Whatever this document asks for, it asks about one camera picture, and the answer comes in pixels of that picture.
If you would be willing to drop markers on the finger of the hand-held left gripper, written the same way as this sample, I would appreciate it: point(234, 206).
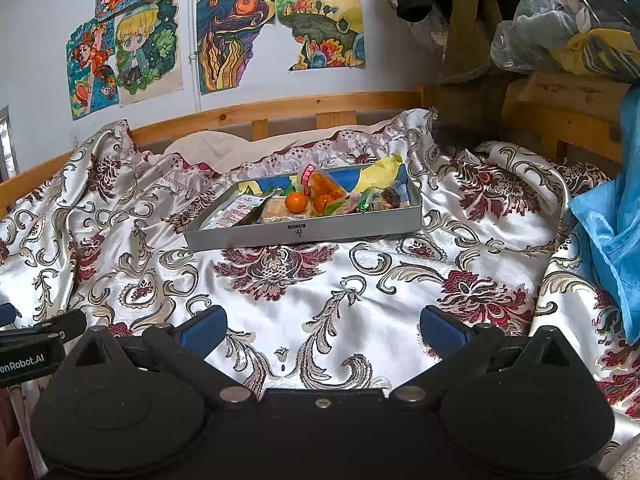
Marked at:
point(7, 316)
point(55, 330)

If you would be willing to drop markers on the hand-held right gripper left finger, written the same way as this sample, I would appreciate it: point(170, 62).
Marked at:
point(202, 332)

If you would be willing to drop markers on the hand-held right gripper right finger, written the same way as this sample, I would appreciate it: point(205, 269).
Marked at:
point(442, 332)

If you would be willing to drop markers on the white floral snack packet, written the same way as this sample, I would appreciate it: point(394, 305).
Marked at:
point(237, 212)

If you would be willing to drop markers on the grey metal tray box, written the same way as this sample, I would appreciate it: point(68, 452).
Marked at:
point(300, 235)

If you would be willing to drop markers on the clear peanut brittle packet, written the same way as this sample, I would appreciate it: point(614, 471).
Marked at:
point(275, 213)

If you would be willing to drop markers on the orange jelly cup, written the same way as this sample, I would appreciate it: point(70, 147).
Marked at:
point(322, 205)

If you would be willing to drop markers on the clear orange jelly packet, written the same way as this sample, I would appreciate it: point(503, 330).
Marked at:
point(320, 180)

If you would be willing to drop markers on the person's left forearm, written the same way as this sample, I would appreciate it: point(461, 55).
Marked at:
point(12, 435)

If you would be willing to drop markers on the floral satin blanket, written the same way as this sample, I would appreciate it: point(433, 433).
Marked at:
point(350, 290)

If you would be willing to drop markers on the window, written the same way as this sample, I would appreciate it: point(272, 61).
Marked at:
point(6, 145)

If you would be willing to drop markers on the cream pillow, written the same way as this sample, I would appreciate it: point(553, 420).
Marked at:
point(225, 145)

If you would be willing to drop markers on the blue cloth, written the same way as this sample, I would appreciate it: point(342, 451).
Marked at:
point(610, 240)

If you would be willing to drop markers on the beige fuzzy cloth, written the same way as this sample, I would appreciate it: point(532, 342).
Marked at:
point(625, 460)

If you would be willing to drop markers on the knotty wooden bed end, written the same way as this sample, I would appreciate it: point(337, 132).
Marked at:
point(560, 110)

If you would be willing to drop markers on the mustard brown hanging garment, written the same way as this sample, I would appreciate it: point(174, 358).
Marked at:
point(470, 45)

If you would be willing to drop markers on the clear plastic bag of clothes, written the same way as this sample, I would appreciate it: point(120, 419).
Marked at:
point(565, 15)

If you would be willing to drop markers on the wooden bed rail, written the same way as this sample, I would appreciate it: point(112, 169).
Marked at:
point(300, 105)

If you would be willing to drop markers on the red-haired girl wall drawing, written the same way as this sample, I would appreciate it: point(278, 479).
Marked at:
point(90, 70)

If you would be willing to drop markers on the white wall pipe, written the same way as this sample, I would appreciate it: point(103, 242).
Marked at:
point(195, 60)

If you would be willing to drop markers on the blond child wall drawing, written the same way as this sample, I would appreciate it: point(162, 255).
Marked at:
point(145, 50)

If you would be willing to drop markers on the landscape wall drawing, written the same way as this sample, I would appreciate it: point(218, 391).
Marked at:
point(320, 15)

